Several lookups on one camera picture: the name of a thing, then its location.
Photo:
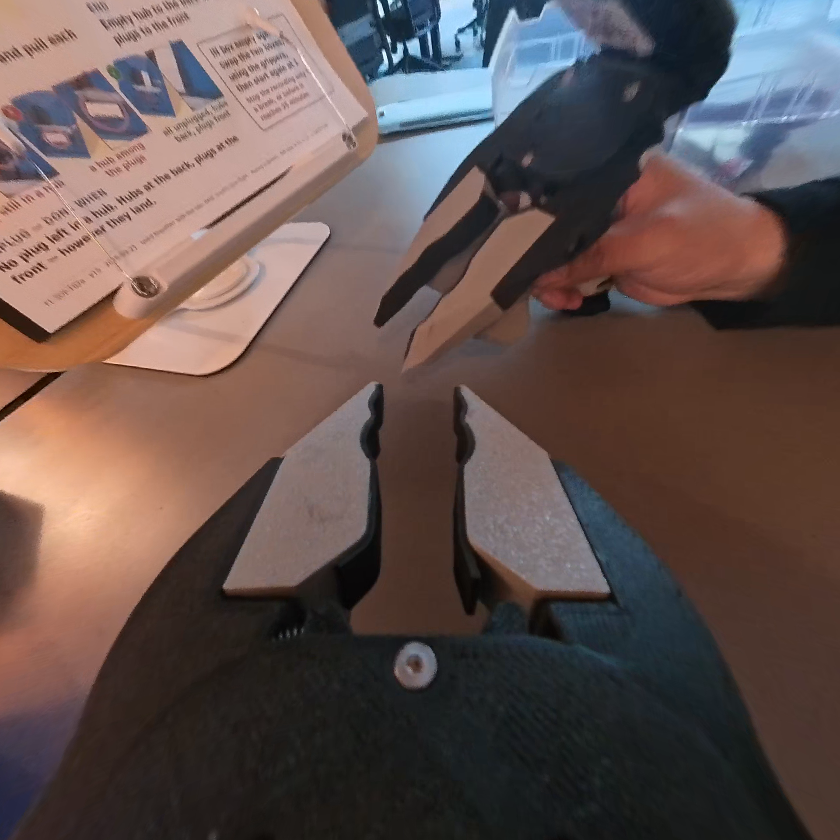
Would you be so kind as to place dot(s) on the white sheet holder bar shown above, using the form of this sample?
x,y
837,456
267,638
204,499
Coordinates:
x,y
229,236

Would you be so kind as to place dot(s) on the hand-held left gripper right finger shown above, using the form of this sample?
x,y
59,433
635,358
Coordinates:
x,y
531,525

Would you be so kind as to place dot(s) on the person's right forearm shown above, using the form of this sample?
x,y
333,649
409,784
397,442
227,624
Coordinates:
x,y
807,262

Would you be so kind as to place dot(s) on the black office chair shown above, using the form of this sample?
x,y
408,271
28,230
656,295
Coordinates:
x,y
358,39
420,26

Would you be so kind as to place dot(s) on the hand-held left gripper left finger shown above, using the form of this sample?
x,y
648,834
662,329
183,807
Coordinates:
x,y
308,518

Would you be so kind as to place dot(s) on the instruction sheet on wooden stand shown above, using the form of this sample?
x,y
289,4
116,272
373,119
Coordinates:
x,y
65,348

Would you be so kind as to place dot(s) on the clear plastic box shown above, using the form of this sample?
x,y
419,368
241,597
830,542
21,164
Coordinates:
x,y
774,131

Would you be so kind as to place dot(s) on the person's right hand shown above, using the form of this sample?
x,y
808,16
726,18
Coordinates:
x,y
689,243

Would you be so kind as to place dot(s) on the white stand base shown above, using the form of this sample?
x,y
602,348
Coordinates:
x,y
262,295

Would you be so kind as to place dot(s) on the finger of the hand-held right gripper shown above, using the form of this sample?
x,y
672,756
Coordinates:
x,y
499,262
453,216

